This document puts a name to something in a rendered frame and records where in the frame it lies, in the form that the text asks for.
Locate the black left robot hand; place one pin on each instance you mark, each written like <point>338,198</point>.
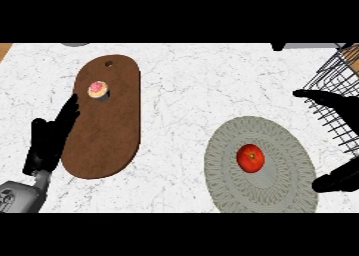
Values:
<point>50,140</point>

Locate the red tomato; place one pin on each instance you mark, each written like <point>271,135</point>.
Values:
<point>251,158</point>

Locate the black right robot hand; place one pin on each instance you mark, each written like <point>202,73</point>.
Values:
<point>346,110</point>

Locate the brown wooden cutting board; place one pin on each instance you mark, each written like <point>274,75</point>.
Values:
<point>106,116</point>

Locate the small grey object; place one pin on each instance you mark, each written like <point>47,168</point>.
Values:
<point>75,44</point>

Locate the grey appliance with dark edge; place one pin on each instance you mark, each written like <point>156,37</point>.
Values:
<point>305,46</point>

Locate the grey round woven placemat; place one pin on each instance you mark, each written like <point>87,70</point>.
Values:
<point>261,166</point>

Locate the pink frosted cupcake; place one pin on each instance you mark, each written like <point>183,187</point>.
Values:
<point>98,90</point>

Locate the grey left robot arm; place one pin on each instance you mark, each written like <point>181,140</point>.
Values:
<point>17,196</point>

